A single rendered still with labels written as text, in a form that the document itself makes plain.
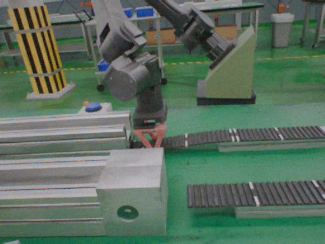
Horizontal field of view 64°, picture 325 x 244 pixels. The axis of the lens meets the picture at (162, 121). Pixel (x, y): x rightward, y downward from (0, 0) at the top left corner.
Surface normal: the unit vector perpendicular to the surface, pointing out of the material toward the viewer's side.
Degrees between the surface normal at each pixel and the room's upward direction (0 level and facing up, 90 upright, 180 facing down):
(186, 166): 0
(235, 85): 90
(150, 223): 90
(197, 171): 0
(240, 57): 90
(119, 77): 90
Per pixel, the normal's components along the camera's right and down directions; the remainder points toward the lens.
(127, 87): -0.37, 0.44
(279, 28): -0.18, 0.51
